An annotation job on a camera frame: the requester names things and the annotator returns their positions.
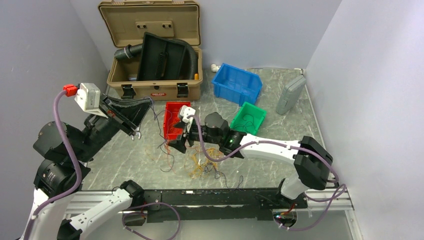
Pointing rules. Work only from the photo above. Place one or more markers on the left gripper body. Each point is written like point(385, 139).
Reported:
point(118, 118)

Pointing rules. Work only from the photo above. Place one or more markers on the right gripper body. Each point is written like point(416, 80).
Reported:
point(190, 132)

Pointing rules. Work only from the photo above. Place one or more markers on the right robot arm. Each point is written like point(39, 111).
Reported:
point(312, 163)

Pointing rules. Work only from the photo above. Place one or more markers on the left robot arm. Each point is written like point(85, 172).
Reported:
point(65, 150)

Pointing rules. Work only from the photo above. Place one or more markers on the silver open-end wrench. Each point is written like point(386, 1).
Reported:
point(136, 135)

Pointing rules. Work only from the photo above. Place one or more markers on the green plastic bin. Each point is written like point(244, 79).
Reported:
point(248, 119)

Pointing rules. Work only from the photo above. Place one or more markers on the red plastic bin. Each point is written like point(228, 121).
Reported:
point(171, 117)

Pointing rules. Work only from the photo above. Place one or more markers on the blue plastic bin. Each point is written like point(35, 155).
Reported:
point(236, 85)

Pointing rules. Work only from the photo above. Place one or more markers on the tan plastic toolbox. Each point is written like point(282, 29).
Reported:
point(128, 20)

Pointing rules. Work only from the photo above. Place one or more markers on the black tray insert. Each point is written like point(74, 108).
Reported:
point(160, 58)

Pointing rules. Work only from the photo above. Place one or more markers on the white pipe fitting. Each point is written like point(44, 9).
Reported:
point(214, 68)

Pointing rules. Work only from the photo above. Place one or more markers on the grey plastic case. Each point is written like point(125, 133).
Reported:
point(290, 94)

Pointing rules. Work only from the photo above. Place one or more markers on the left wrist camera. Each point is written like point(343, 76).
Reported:
point(87, 96)

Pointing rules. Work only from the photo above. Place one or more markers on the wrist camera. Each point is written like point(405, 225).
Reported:
point(186, 121)
point(87, 96)

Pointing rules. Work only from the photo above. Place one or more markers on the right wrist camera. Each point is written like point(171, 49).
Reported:
point(186, 121)

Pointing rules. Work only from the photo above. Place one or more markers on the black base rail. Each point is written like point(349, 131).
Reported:
point(161, 205)

